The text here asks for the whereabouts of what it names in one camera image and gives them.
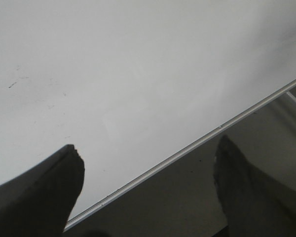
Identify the white whiteboard with aluminium frame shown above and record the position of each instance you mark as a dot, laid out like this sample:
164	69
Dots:
131	83

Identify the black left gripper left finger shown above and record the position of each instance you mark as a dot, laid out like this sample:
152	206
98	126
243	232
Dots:
38	202

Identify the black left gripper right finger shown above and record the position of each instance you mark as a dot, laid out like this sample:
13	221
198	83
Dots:
255	204

